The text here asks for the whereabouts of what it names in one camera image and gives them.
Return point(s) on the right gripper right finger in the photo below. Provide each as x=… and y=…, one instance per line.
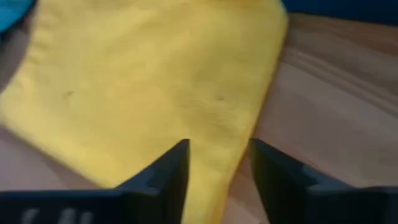
x=289, y=193

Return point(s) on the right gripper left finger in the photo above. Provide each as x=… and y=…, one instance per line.
x=161, y=193

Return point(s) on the yellow microfiber towel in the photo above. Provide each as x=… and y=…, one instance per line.
x=140, y=77

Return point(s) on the teal microfiber towel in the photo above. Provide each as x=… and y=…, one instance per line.
x=12, y=12

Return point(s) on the blue plastic bin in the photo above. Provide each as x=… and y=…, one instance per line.
x=342, y=9

